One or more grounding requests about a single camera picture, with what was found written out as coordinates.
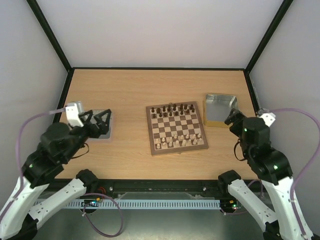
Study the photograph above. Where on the wooden chess board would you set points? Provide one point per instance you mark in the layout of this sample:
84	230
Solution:
181	125

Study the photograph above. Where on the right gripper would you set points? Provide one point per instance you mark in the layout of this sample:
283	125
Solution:
236	120

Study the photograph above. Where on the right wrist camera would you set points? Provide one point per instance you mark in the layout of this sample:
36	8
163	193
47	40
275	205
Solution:
267	116

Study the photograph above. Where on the left metal tin tray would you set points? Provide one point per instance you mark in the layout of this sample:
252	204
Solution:
103	120

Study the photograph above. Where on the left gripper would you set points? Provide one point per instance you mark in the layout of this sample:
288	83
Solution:
103	129

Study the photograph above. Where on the right metal tin tray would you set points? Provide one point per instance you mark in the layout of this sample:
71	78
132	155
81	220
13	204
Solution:
216	109

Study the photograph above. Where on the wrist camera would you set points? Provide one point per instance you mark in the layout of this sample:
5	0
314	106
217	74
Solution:
267	116
72	110

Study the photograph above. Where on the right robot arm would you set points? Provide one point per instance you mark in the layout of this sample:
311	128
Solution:
285	221

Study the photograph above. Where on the metal tin tray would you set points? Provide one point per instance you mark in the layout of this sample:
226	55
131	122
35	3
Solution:
216	109
103	120

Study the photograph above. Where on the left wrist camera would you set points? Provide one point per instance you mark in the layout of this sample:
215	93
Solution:
72	110

